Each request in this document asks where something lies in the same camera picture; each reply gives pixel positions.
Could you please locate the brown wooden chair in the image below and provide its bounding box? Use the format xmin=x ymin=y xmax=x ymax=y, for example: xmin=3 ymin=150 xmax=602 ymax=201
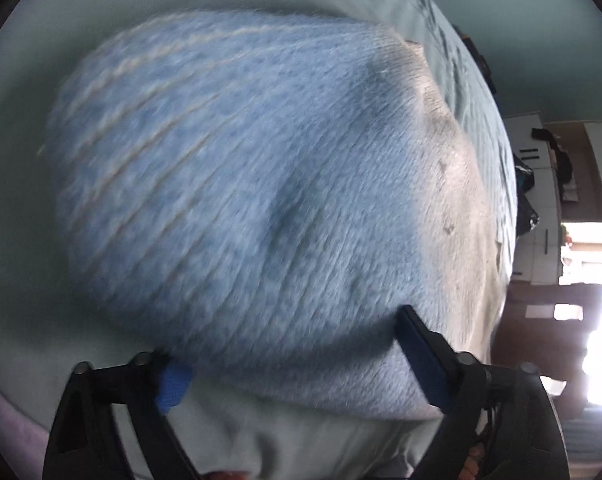
xmin=491 ymin=280 xmax=602 ymax=421

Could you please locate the black clothing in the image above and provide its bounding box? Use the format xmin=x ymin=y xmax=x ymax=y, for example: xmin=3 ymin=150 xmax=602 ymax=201
xmin=531 ymin=127 xmax=574 ymax=186

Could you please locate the shiny black plastic bag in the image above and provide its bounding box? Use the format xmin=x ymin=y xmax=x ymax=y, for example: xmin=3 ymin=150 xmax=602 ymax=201
xmin=512 ymin=152 xmax=534 ymax=193

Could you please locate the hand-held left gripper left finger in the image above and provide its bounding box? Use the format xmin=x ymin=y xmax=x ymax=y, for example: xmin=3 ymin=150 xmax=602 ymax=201
xmin=42 ymin=351 xmax=202 ymax=480

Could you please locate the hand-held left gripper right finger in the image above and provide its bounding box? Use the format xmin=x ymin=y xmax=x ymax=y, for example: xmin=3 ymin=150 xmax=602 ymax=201
xmin=397 ymin=305 xmax=572 ymax=480

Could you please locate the cream and blue knit sweater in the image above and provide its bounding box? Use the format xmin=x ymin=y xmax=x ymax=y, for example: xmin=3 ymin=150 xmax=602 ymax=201
xmin=43 ymin=7 xmax=514 ymax=421

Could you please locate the white cabinet with black handles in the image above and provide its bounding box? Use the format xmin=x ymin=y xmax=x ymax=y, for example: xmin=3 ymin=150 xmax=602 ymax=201
xmin=506 ymin=115 xmax=602 ymax=286

